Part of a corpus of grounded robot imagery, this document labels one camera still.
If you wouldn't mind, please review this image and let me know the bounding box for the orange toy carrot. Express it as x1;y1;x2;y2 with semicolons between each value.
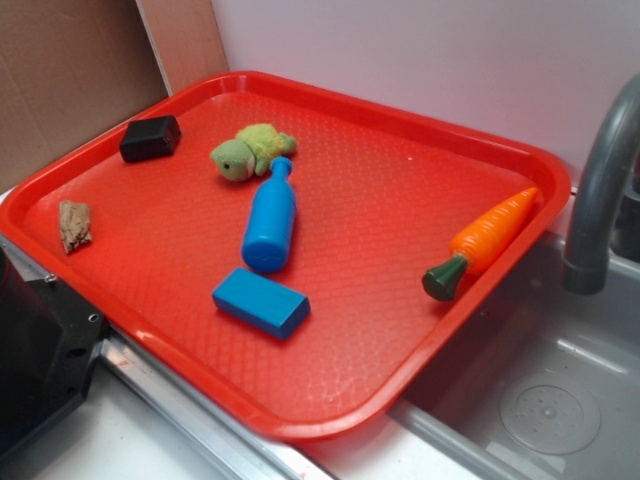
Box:
422;187;538;301

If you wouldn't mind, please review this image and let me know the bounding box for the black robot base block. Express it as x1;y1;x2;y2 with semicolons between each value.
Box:
1;253;106;460

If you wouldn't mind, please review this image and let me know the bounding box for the red plastic tray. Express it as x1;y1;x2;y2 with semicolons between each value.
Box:
1;72;571;441

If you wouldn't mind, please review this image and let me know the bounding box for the blue toy bottle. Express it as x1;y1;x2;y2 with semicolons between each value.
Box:
241;157;297;273

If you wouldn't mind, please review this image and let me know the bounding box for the blue rectangular block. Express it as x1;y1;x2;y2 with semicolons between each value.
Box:
212;268;311;340

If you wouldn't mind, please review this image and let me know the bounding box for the green plush turtle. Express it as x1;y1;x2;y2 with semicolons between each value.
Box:
210;123;298;182

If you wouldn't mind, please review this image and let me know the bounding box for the black rectangular block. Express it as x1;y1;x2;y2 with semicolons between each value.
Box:
119;115;182;163

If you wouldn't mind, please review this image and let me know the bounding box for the tan wood chunk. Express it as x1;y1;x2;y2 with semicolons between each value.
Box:
58;200;93;254

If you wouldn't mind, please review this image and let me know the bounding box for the grey toy sink basin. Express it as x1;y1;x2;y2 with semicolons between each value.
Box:
389;229;640;480

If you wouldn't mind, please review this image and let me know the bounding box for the grey toy faucet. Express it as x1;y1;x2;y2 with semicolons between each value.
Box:
561;76;639;295

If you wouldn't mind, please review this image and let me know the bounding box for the brown cardboard panel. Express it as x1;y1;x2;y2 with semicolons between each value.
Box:
1;1;228;191

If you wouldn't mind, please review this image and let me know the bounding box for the aluminium frame rail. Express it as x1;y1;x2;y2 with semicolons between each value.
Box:
0;234;326;480

